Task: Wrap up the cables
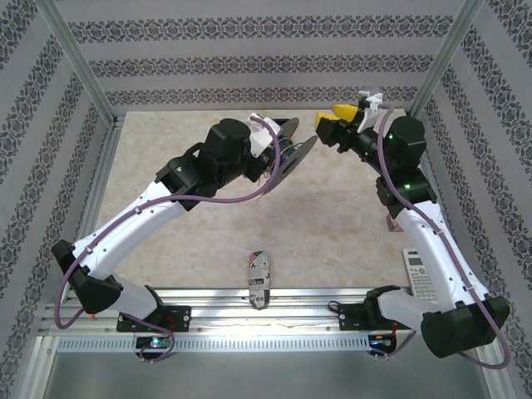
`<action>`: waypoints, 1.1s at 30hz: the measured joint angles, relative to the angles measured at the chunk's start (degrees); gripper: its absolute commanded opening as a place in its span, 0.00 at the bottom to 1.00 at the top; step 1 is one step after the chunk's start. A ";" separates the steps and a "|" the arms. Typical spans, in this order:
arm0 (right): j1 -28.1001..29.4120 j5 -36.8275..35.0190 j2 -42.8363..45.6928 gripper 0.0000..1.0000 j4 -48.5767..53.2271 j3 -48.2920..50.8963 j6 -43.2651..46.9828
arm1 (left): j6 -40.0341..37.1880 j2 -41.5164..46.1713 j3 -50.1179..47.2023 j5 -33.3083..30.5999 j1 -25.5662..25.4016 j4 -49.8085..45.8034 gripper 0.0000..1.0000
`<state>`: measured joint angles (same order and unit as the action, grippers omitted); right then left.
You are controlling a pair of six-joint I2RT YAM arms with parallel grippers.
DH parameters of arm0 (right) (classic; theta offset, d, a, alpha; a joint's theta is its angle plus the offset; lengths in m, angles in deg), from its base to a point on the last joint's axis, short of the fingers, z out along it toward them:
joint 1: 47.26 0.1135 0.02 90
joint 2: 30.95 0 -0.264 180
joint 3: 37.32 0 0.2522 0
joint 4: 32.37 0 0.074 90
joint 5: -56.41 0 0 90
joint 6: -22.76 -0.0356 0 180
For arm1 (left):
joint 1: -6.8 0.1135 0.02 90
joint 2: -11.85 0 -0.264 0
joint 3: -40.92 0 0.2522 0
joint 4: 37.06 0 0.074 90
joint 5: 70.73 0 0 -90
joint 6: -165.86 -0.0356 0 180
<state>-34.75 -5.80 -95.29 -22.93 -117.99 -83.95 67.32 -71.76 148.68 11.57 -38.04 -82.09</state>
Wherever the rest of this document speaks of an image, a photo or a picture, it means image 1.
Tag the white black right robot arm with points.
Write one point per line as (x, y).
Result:
(424, 249)

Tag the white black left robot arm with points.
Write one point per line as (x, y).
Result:
(124, 224)

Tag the newspaper print case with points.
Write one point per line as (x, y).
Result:
(258, 278)

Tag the white calculator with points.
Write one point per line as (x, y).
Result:
(417, 270)

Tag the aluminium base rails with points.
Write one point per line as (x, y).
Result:
(291, 316)

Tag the small control board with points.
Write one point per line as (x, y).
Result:
(382, 341)
(154, 342)

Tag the grey metal panel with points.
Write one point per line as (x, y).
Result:
(266, 374)

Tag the aluminium frame post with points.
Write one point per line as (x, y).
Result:
(77, 62)
(444, 62)

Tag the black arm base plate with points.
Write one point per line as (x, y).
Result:
(351, 318)
(178, 318)

